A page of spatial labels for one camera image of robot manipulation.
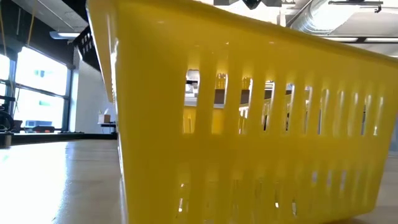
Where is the yellow slotted plastic basket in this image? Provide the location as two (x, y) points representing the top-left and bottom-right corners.
(86, 0), (398, 224)
(214, 73), (253, 90)

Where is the cardboard box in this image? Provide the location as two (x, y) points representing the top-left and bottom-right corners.
(98, 109), (112, 124)

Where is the large window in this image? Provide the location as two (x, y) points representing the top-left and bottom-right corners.
(0, 46), (75, 133)

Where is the black ceiling track fixture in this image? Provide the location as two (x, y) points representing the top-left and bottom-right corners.
(328, 0), (384, 14)

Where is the black aluminium table frame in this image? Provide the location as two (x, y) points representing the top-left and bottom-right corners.
(0, 132), (118, 146)

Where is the silver air duct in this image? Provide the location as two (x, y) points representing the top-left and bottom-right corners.
(287, 0), (369, 35)

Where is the yellow hanging cord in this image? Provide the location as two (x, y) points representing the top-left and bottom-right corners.
(27, 0), (35, 47)

